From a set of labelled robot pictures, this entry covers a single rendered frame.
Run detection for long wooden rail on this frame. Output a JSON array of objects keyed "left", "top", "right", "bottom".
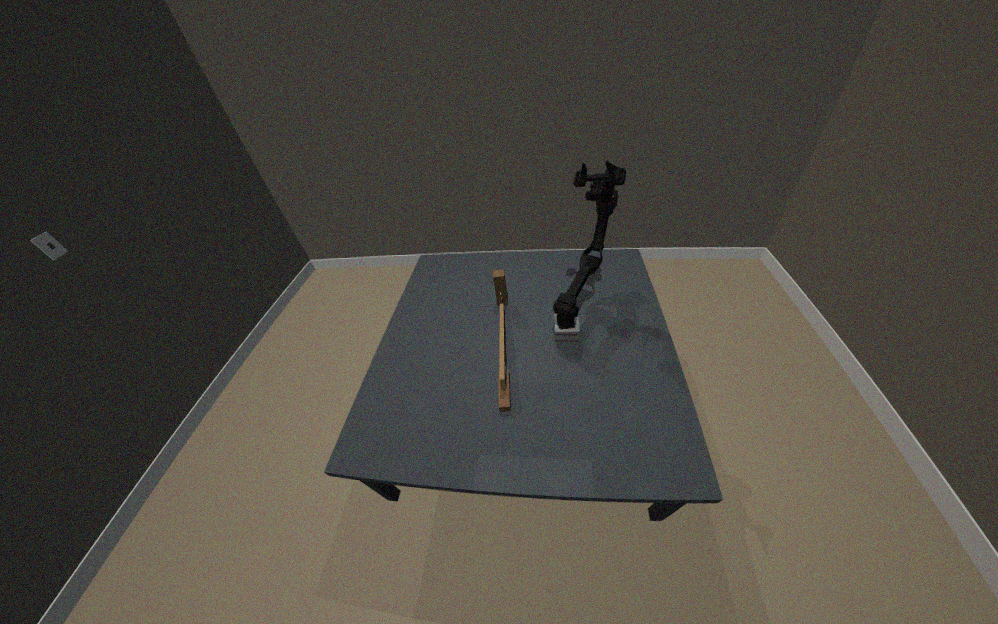
[{"left": 500, "top": 304, "right": 506, "bottom": 389}]

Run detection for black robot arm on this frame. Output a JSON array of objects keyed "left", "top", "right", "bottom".
[{"left": 553, "top": 182, "right": 619, "bottom": 329}]

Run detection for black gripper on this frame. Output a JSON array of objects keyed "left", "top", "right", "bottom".
[{"left": 574, "top": 161, "right": 626, "bottom": 195}]

